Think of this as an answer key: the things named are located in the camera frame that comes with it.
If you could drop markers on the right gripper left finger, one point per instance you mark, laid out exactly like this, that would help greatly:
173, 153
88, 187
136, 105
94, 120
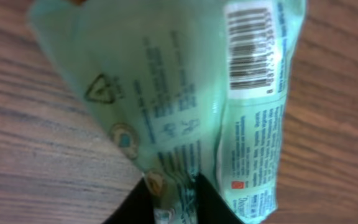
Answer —
137, 208

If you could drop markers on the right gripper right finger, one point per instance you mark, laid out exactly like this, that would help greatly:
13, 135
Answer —
211, 208

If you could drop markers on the teal orange tissue pack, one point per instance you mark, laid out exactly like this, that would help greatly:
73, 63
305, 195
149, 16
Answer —
184, 88

